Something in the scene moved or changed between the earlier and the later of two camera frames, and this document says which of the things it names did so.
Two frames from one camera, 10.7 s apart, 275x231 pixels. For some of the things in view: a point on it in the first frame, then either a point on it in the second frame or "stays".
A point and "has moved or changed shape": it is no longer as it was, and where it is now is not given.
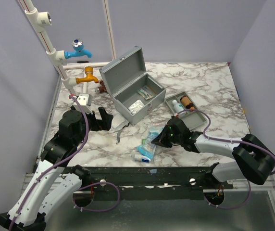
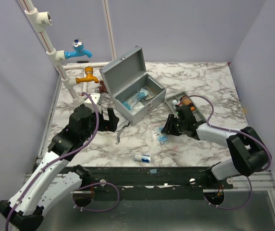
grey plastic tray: x=193 y=119 stays
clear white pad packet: x=134 y=108 stays
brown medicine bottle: x=185 y=100 stays
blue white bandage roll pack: x=147 y=150 → x=128 y=104
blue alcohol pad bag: x=153 y=132 has moved or changed shape
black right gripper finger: x=160 y=140 → x=166 y=129
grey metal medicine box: x=134 y=90 stays
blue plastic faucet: x=78 y=45 stays
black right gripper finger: x=165 y=132 → x=170 y=121
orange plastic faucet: x=89 y=70 stays
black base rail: x=148 y=183 stays
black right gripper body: x=168 y=135 → x=176 y=125
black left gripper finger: x=102 y=112 → x=111 y=114
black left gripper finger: x=106 y=122 → x=112 y=124
